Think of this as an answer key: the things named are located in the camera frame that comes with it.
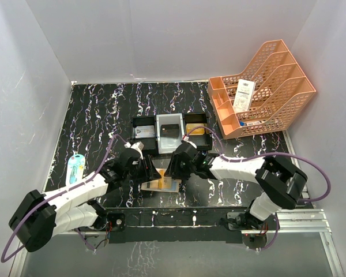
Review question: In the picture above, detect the beige leather card holder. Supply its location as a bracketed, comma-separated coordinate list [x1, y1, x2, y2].
[141, 169, 182, 193]

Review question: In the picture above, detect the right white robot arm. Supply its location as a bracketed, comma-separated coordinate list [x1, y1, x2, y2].
[164, 142, 307, 230]

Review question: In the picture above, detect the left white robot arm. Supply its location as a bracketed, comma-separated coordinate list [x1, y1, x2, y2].
[9, 146, 161, 252]

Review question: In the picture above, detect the gold card in right tray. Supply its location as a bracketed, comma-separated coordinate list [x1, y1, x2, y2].
[186, 123, 206, 136]

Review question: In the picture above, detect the black card in white tray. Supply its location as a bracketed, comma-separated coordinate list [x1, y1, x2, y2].
[160, 123, 180, 138]

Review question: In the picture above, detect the silver card in left tray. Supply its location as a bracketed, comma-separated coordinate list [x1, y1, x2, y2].
[134, 125, 155, 139]

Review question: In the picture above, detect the right black tray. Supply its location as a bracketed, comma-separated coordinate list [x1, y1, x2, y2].
[183, 113, 212, 151]

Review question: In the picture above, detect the black tray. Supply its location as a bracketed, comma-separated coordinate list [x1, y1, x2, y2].
[130, 115, 159, 155]
[183, 113, 212, 151]

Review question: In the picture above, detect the white middle tray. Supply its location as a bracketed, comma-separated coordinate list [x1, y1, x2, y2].
[156, 113, 185, 154]

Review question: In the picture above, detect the left black tray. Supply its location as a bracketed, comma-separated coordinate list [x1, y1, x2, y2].
[130, 115, 159, 155]

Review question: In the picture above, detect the blue packaged item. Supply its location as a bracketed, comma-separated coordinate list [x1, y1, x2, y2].
[65, 154, 85, 186]

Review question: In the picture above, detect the black front base bar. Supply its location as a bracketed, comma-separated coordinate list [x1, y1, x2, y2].
[105, 206, 280, 245]

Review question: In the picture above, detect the white paper receipt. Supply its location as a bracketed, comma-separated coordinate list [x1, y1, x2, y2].
[233, 79, 255, 113]

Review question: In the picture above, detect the orange plastic file organizer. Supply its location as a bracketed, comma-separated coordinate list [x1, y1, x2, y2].
[208, 39, 316, 139]

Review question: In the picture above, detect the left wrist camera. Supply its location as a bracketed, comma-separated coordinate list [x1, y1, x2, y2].
[124, 141, 144, 159]

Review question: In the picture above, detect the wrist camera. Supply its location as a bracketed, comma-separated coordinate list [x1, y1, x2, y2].
[182, 135, 196, 148]
[124, 141, 144, 159]

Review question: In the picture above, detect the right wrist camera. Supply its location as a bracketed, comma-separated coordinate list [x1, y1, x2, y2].
[182, 135, 196, 148]

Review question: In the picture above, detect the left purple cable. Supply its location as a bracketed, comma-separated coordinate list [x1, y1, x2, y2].
[0, 134, 132, 263]

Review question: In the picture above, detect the aluminium frame rail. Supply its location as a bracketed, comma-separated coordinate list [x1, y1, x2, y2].
[11, 209, 344, 276]

